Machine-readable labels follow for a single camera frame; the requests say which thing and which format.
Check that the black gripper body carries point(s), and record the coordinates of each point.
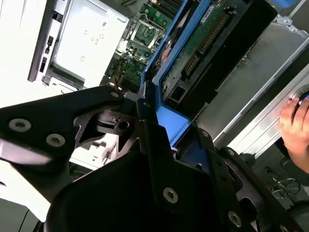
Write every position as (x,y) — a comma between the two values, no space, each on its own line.
(108,205)

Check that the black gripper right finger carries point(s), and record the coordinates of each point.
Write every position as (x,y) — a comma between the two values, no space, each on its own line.
(217,174)

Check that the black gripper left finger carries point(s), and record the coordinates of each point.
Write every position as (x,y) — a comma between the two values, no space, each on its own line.
(48,116)

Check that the round black blue-ringed tool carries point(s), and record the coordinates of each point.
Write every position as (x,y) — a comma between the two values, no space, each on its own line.
(304,96)

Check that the person's hand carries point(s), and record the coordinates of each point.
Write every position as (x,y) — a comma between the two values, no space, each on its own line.
(294,135)

